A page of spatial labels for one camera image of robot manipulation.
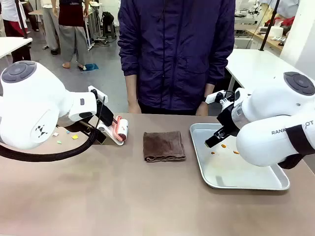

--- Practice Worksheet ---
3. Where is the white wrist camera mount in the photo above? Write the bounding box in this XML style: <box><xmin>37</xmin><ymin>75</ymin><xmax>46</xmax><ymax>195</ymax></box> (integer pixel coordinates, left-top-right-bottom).
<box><xmin>205</xmin><ymin>90</ymin><xmax>234</xmax><ymax>106</ymax></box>
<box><xmin>88</xmin><ymin>85</ymin><xmax>108</xmax><ymax>100</ymax></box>

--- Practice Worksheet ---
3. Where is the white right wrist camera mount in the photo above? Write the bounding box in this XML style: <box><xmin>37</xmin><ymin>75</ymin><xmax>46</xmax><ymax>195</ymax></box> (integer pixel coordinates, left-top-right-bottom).
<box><xmin>205</xmin><ymin>90</ymin><xmax>234</xmax><ymax>106</ymax></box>

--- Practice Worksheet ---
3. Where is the silver metal tray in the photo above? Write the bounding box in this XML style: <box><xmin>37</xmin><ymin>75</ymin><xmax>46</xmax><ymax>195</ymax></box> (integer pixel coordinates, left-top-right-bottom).
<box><xmin>189</xmin><ymin>122</ymin><xmax>291</xmax><ymax>190</ymax></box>

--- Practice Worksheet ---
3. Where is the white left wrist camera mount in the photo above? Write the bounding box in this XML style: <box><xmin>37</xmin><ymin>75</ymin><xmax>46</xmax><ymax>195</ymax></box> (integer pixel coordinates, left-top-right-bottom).
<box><xmin>88</xmin><ymin>85</ymin><xmax>108</xmax><ymax>100</ymax></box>

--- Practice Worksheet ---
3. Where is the large white side table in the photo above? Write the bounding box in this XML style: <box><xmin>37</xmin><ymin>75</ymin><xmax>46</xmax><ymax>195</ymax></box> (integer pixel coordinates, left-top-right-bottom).
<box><xmin>224</xmin><ymin>48</ymin><xmax>300</xmax><ymax>92</ymax></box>

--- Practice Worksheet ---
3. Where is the white pillar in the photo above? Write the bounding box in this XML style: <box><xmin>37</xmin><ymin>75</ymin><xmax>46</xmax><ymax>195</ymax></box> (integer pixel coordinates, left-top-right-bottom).
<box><xmin>282</xmin><ymin>0</ymin><xmax>315</xmax><ymax>76</ymax></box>

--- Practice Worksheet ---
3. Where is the black stool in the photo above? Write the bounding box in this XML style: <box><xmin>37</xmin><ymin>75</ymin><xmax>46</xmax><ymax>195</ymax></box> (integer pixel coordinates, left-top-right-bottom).
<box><xmin>101</xmin><ymin>11</ymin><xmax>117</xmax><ymax>39</ymax></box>

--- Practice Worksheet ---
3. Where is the brown towel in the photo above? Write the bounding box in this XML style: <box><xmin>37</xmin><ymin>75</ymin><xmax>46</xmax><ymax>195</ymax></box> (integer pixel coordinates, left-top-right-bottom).
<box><xmin>143</xmin><ymin>131</ymin><xmax>187</xmax><ymax>163</ymax></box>

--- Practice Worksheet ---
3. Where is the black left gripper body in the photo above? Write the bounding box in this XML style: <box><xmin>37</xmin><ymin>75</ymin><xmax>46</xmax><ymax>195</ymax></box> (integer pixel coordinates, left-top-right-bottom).
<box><xmin>99</xmin><ymin>106</ymin><xmax>116</xmax><ymax>127</ymax></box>

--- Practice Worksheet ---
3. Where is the pink handled lint roller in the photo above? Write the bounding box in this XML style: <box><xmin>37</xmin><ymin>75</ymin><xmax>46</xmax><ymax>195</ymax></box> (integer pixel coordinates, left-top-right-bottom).
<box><xmin>112</xmin><ymin>115</ymin><xmax>130</xmax><ymax>144</ymax></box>

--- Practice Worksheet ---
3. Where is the black braided cable sleeve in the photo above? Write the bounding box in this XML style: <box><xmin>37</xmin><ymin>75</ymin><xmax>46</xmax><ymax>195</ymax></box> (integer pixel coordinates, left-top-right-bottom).
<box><xmin>0</xmin><ymin>127</ymin><xmax>104</xmax><ymax>163</ymax></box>

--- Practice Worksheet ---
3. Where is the black stand pole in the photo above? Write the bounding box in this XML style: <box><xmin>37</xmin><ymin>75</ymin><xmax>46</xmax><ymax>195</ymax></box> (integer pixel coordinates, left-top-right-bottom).
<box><xmin>259</xmin><ymin>0</ymin><xmax>281</xmax><ymax>52</ymax></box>
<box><xmin>17</xmin><ymin>0</ymin><xmax>30</xmax><ymax>40</ymax></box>

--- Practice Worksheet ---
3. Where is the bystander in beige trousers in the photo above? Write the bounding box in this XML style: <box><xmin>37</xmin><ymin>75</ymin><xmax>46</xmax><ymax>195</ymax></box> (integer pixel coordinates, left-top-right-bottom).
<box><xmin>42</xmin><ymin>0</ymin><xmax>61</xmax><ymax>56</ymax></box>

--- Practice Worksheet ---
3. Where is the person's right forearm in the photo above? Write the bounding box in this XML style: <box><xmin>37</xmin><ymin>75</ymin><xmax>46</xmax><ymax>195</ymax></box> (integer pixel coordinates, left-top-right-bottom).
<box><xmin>125</xmin><ymin>73</ymin><xmax>138</xmax><ymax>101</ymax></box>

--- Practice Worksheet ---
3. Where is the white background desk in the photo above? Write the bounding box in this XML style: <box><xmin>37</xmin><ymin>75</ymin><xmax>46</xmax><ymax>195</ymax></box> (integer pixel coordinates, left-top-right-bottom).
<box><xmin>85</xmin><ymin>0</ymin><xmax>102</xmax><ymax>51</ymax></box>

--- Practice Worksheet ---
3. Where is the black cable clamp box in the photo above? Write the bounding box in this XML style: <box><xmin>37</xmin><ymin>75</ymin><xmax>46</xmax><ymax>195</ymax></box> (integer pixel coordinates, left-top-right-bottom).
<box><xmin>91</xmin><ymin>130</ymin><xmax>107</xmax><ymax>146</ymax></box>

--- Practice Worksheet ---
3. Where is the wooden workbench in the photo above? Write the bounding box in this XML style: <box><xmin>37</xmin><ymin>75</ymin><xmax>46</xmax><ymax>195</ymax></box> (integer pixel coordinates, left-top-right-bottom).
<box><xmin>246</xmin><ymin>29</ymin><xmax>287</xmax><ymax>52</ymax></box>

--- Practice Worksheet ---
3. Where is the navy blue jacket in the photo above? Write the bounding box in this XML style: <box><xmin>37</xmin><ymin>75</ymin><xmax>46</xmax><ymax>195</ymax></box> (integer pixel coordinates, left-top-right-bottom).
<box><xmin>117</xmin><ymin>0</ymin><xmax>236</xmax><ymax>111</ymax></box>

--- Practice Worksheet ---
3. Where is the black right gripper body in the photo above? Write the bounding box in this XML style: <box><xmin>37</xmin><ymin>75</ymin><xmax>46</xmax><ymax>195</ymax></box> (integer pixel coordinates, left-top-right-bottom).
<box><xmin>216</xmin><ymin>104</ymin><xmax>241</xmax><ymax>136</ymax></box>

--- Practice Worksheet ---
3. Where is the person's left hand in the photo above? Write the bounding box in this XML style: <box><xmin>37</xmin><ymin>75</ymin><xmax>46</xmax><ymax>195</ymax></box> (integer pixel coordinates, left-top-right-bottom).
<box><xmin>195</xmin><ymin>100</ymin><xmax>210</xmax><ymax>117</ymax></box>

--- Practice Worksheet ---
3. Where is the person's left forearm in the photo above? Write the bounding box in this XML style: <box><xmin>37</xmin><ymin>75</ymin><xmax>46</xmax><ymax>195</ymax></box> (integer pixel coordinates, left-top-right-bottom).
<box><xmin>202</xmin><ymin>83</ymin><xmax>215</xmax><ymax>99</ymax></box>

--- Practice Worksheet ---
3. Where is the small white side table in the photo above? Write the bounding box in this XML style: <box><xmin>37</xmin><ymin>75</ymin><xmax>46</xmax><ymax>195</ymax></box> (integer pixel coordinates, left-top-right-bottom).
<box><xmin>0</xmin><ymin>36</ymin><xmax>33</xmax><ymax>63</ymax></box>

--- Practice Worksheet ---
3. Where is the person's right hand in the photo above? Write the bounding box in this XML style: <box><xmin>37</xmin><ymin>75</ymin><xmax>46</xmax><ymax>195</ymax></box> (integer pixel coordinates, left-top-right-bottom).
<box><xmin>127</xmin><ymin>97</ymin><xmax>142</xmax><ymax>115</ymax></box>

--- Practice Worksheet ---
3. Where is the bystander in red and white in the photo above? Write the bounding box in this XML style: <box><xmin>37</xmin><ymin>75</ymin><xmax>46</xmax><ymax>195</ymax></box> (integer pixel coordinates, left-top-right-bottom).
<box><xmin>0</xmin><ymin>0</ymin><xmax>34</xmax><ymax>38</ymax></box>

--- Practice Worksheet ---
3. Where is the bystander in grey trousers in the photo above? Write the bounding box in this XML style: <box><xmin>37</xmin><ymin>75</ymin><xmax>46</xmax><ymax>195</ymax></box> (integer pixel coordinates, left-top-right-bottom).
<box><xmin>58</xmin><ymin>0</ymin><xmax>90</xmax><ymax>70</ymax></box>

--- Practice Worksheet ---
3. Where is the white lint roller stand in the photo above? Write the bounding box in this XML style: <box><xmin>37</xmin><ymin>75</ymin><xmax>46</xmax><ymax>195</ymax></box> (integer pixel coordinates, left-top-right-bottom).
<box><xmin>96</xmin><ymin>122</ymin><xmax>125</xmax><ymax>147</ymax></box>

